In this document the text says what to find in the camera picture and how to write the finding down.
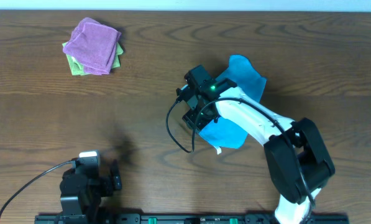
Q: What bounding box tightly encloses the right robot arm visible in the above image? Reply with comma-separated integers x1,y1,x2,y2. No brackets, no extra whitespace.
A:
176,78,335,223

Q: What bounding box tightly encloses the black left camera cable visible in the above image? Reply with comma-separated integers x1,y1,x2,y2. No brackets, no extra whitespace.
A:
0,160,76,224

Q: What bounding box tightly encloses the purple folded cloth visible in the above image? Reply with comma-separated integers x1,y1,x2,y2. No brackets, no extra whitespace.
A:
63,17,121,75

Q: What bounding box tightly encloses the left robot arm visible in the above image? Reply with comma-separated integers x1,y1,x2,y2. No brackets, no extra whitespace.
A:
53,158,122,224

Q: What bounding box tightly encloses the blue microfiber cloth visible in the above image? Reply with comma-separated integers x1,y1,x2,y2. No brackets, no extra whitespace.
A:
196,55,267,154

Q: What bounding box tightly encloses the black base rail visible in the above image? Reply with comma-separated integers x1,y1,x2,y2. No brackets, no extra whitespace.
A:
34,213,350,224

